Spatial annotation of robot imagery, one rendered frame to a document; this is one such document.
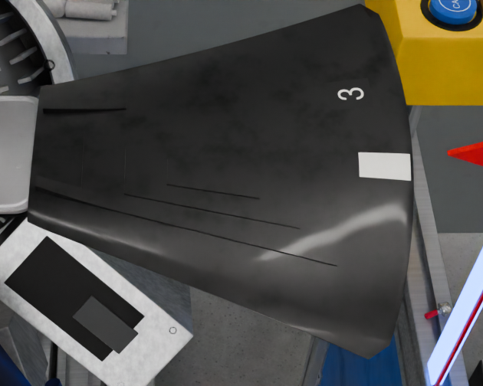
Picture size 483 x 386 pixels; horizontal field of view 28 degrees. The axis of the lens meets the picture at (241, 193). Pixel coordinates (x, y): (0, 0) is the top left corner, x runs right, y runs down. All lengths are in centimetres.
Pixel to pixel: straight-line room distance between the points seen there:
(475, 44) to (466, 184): 102
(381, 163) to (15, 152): 22
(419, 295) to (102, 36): 47
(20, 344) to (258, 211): 30
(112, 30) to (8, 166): 56
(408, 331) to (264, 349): 93
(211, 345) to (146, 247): 131
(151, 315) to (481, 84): 38
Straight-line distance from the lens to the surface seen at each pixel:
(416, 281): 94
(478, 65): 89
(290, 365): 184
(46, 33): 76
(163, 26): 149
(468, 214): 196
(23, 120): 61
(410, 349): 94
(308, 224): 57
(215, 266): 55
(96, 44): 113
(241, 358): 184
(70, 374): 174
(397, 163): 59
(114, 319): 71
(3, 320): 79
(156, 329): 72
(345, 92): 61
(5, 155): 59
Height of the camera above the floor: 164
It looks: 53 degrees down
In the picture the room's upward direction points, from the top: 6 degrees clockwise
